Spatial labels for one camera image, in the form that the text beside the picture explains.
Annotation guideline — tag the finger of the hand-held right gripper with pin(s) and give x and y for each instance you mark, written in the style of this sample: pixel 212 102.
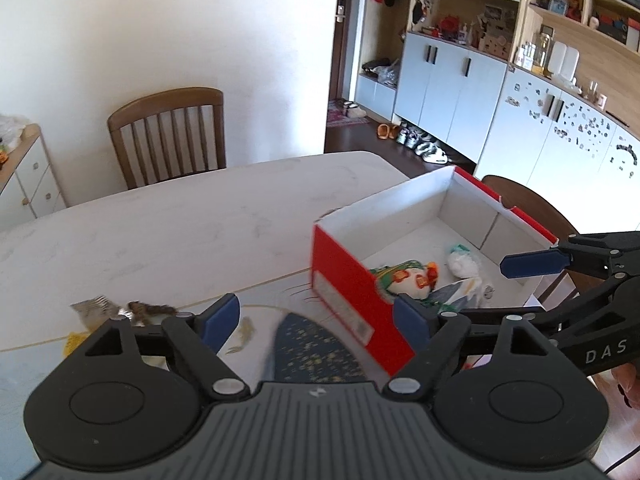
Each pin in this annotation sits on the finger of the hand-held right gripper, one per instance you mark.
pixel 532 263
pixel 480 316

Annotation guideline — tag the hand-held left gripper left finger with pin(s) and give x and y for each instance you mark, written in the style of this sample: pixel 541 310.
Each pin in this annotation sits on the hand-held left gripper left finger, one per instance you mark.
pixel 220 322

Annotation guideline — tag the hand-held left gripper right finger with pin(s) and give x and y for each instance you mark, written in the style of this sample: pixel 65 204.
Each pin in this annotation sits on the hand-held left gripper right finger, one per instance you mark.
pixel 412 322

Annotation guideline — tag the clear plastic package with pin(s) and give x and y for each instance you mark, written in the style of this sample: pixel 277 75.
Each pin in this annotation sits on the clear plastic package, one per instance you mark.
pixel 460 292

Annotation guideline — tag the green red snack packet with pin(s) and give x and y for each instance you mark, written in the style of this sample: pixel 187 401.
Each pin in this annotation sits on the green red snack packet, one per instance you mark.
pixel 405 280

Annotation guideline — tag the clear bag of white beads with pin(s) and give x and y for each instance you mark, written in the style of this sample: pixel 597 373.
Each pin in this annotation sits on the clear bag of white beads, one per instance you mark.
pixel 462 262

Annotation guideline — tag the brown hair scrunchie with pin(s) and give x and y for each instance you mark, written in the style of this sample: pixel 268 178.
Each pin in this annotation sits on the brown hair scrunchie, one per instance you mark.
pixel 150 310

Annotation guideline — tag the red cardboard box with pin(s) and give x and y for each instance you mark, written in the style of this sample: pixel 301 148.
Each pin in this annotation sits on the red cardboard box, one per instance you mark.
pixel 345 270

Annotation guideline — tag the silver foil snack bag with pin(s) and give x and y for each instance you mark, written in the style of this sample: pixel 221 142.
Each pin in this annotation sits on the silver foil snack bag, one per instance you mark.
pixel 100 307

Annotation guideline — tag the small yellow box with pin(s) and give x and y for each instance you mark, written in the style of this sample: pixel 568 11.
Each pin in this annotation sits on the small yellow box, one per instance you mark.
pixel 75 344

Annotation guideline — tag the person's right hand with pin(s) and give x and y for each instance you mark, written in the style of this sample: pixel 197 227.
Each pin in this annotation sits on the person's right hand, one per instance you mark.
pixel 629 382

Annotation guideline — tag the wooden slat-back chair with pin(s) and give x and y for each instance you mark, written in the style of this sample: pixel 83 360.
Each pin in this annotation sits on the wooden slat-back chair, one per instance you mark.
pixel 165 100
pixel 530 200

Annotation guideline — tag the koi printed table mat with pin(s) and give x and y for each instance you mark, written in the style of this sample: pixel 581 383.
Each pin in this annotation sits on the koi printed table mat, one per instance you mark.
pixel 310 350

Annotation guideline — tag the row of shoes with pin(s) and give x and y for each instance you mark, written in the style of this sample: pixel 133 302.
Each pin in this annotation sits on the row of shoes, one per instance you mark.
pixel 420 145

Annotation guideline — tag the patterned red rug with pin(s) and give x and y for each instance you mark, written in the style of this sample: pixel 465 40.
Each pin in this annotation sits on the patterned red rug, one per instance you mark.
pixel 335 119

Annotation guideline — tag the grey plastic bag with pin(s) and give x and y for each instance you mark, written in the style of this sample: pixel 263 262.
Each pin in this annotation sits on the grey plastic bag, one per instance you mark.
pixel 389 75

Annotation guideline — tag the white sideboard cabinet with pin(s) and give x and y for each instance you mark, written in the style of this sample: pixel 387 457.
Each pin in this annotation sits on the white sideboard cabinet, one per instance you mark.
pixel 30 180

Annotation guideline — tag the red ornament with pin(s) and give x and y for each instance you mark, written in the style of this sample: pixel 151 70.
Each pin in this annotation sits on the red ornament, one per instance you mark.
pixel 449 25

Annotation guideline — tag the dark flat bag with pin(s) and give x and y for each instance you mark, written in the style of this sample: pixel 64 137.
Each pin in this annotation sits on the dark flat bag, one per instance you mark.
pixel 376 65

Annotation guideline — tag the clear plastic bag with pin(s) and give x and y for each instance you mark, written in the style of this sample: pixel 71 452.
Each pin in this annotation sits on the clear plastic bag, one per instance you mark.
pixel 12 130

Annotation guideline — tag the brown wooden door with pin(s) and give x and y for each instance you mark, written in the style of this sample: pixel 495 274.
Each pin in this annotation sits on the brown wooden door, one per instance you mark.
pixel 355 35

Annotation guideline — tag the silver door lock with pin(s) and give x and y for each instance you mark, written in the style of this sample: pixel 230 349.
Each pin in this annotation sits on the silver door lock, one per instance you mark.
pixel 340 10

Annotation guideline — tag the grey wall cabinet unit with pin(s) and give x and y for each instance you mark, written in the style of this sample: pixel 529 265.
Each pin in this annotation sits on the grey wall cabinet unit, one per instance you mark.
pixel 450 90

